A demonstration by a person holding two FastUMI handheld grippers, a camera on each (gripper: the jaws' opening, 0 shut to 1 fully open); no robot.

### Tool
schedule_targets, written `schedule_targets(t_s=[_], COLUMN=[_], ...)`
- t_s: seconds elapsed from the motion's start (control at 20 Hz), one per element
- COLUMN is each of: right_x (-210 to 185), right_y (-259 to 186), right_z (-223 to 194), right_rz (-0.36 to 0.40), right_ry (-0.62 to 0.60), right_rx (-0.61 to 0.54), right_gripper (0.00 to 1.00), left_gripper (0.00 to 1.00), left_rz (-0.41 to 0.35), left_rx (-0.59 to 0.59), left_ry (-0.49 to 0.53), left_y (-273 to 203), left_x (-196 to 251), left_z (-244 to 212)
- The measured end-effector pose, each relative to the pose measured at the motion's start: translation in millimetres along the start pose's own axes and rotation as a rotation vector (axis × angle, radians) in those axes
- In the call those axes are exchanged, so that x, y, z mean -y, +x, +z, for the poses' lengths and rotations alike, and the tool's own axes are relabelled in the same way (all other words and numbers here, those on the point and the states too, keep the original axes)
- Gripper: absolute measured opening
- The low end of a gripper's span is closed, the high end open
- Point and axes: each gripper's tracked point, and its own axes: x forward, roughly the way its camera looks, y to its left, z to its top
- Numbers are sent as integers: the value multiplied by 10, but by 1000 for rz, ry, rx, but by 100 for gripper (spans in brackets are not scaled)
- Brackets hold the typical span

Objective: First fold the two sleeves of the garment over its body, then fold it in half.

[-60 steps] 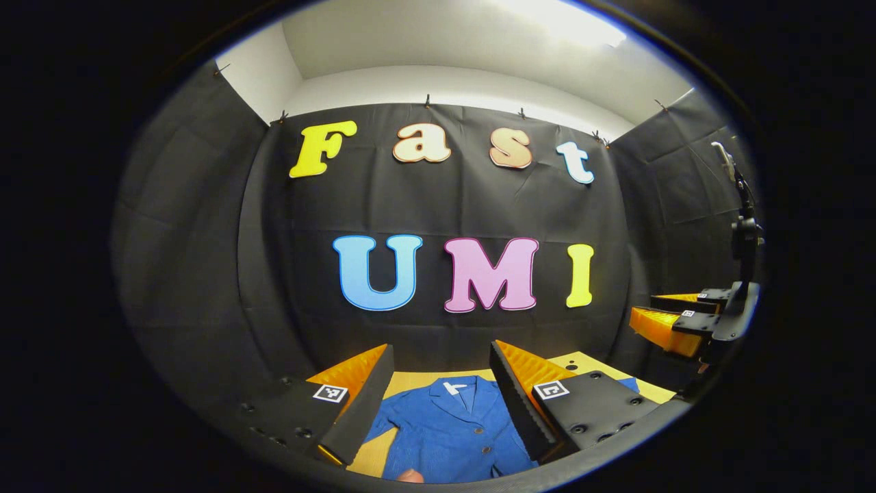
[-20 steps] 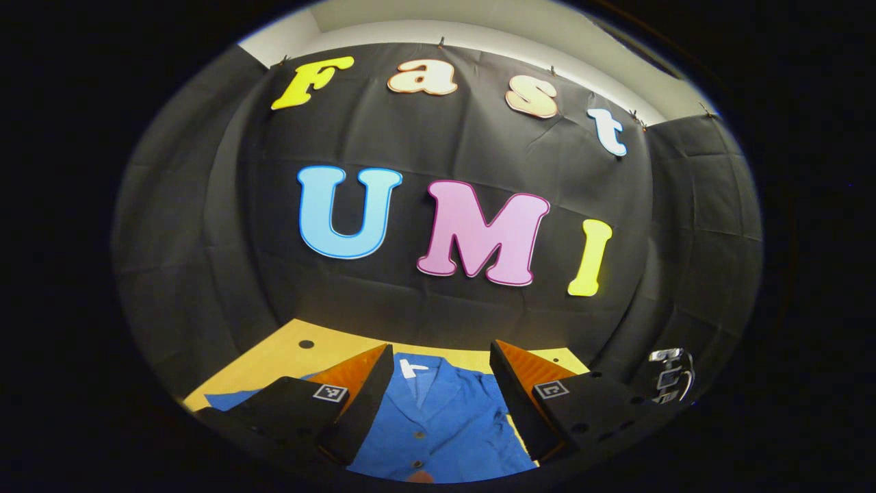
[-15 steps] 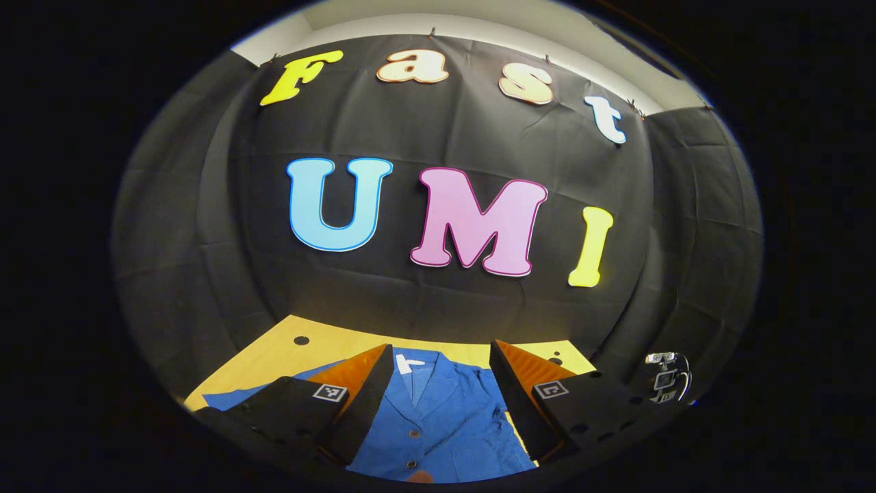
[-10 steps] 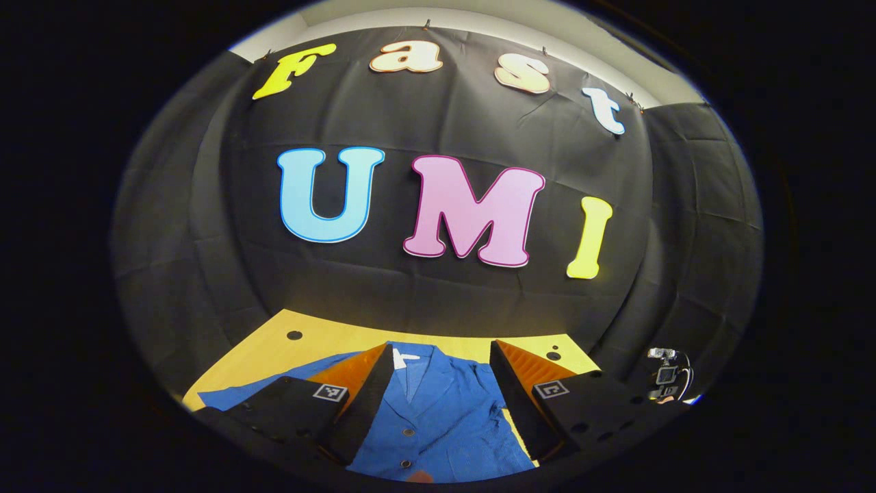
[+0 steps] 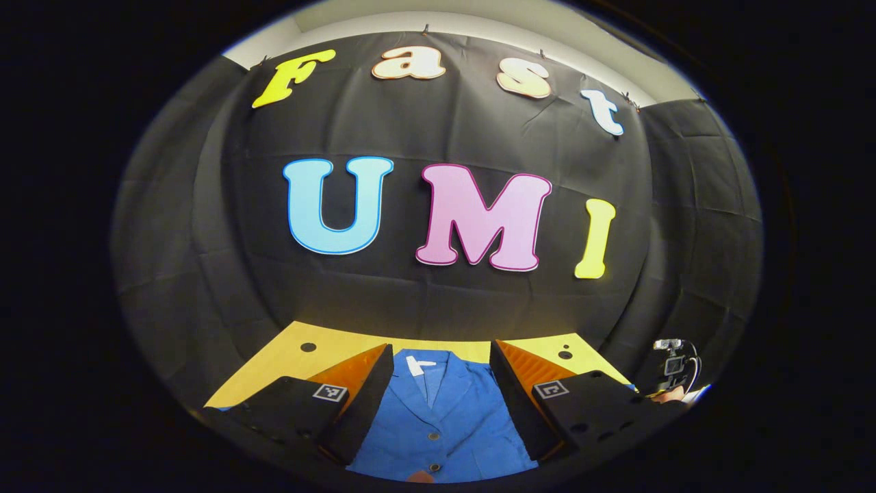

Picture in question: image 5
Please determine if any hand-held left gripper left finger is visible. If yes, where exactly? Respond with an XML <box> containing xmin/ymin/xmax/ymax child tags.
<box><xmin>226</xmin><ymin>344</ymin><xmax>396</xmax><ymax>466</ymax></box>

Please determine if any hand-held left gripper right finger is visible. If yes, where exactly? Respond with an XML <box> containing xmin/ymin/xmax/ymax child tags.
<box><xmin>489</xmin><ymin>339</ymin><xmax>688</xmax><ymax>461</ymax></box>

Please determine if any black backdrop cloth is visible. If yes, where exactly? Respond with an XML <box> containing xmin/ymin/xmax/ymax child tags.
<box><xmin>109</xmin><ymin>31</ymin><xmax>764</xmax><ymax>412</ymax></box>

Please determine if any blue corduroy shirt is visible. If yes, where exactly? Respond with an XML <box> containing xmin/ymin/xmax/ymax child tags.
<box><xmin>346</xmin><ymin>349</ymin><xmax>541</xmax><ymax>483</ymax></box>

